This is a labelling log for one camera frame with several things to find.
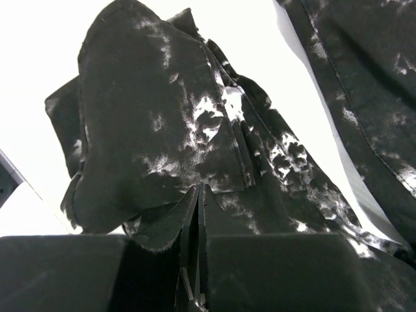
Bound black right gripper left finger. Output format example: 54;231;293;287
125;185;199;311

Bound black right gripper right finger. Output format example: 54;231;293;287
198;184;256;311

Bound black white patterned trousers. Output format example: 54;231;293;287
45;1;415;311

